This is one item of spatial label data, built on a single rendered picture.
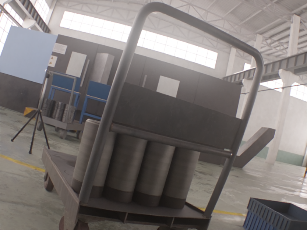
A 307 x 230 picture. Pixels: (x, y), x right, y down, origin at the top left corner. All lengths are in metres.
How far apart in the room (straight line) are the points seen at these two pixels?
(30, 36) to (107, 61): 2.11
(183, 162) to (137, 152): 0.21
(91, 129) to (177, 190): 0.44
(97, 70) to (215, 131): 6.23
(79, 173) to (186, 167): 0.44
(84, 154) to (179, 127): 0.35
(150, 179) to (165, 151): 0.12
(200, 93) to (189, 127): 6.61
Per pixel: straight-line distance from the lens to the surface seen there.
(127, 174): 1.21
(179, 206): 1.37
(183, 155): 1.32
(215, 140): 1.21
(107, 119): 0.99
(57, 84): 6.41
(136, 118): 1.04
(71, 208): 1.16
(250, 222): 2.28
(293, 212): 2.49
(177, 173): 1.33
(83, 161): 1.18
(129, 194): 1.25
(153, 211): 1.24
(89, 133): 1.16
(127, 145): 1.20
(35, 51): 7.78
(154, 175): 1.27
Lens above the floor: 0.58
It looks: 3 degrees up
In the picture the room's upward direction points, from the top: 15 degrees clockwise
